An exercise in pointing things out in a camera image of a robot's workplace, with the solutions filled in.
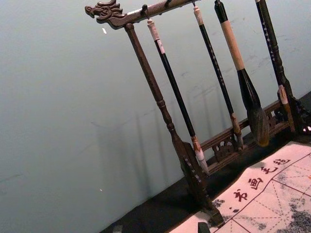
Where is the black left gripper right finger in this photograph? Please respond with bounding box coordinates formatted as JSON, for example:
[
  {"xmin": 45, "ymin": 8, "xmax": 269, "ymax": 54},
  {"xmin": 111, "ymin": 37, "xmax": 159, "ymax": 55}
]
[{"xmin": 197, "ymin": 221, "xmax": 210, "ymax": 233}]

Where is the black table cloth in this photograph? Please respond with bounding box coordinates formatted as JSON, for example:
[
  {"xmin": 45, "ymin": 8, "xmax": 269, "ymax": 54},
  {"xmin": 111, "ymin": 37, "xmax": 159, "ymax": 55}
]
[{"xmin": 99, "ymin": 90, "xmax": 311, "ymax": 233}]

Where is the white calligraphy practice cloth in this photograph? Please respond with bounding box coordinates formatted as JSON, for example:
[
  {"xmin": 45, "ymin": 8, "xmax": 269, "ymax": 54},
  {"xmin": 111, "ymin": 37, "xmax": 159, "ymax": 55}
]
[{"xmin": 169, "ymin": 141, "xmax": 311, "ymax": 233}]

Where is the black brush with white cap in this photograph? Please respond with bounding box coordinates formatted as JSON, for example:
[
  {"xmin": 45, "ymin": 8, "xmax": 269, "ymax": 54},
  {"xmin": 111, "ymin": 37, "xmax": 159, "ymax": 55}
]
[{"xmin": 146, "ymin": 18, "xmax": 210, "ymax": 176}]

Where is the dark wooden dragon-head brush rack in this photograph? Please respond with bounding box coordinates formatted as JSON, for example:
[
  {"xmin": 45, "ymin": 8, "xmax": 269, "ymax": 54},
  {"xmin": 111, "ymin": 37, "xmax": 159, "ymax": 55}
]
[{"xmin": 85, "ymin": 0, "xmax": 311, "ymax": 228}]

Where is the thin black calligraphy brush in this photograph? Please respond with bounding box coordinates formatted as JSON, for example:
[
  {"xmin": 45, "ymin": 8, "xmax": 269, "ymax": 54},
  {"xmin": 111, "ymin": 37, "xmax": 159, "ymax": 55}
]
[{"xmin": 193, "ymin": 6, "xmax": 244, "ymax": 150}]

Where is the black brush with white lettering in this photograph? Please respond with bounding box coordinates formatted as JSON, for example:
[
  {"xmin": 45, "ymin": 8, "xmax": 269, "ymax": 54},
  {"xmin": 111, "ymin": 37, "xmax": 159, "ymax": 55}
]
[{"xmin": 254, "ymin": 0, "xmax": 296, "ymax": 133}]

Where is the large cream-handled calligraphy brush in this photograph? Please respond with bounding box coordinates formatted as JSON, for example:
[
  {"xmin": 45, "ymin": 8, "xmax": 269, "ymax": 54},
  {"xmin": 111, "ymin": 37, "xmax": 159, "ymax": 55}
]
[{"xmin": 214, "ymin": 0, "xmax": 270, "ymax": 148}]

